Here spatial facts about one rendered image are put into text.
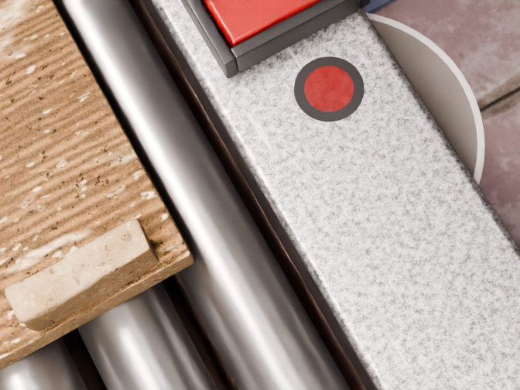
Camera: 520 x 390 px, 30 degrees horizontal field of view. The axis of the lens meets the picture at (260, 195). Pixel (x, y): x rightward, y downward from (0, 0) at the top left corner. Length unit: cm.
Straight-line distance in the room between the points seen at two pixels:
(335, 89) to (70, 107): 12
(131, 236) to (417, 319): 13
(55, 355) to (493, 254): 19
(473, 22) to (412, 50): 42
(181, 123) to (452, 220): 13
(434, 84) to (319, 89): 67
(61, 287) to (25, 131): 8
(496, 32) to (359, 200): 109
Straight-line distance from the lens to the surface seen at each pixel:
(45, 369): 43
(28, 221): 42
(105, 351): 42
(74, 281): 38
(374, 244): 42
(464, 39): 149
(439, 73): 108
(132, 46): 46
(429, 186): 43
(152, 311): 42
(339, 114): 44
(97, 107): 43
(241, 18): 44
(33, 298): 38
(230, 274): 41
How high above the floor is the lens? 132
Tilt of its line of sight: 73 degrees down
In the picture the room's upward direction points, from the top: 11 degrees counter-clockwise
